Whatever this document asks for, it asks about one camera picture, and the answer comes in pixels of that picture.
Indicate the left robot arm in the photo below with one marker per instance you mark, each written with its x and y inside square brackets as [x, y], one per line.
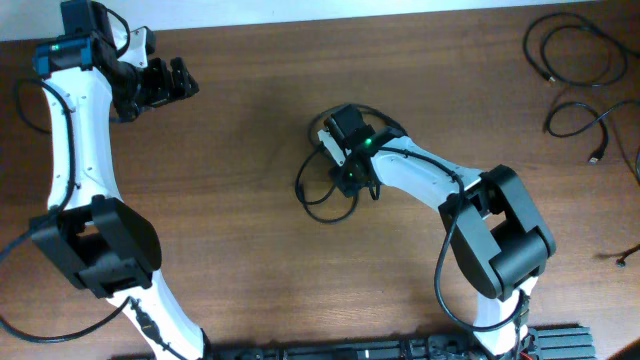
[98, 72]

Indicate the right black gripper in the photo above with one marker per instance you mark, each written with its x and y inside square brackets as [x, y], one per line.
[348, 184]

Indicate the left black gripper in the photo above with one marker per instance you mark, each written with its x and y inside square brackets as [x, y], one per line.
[165, 86]

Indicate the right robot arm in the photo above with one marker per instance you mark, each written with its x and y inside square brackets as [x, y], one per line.
[496, 233]

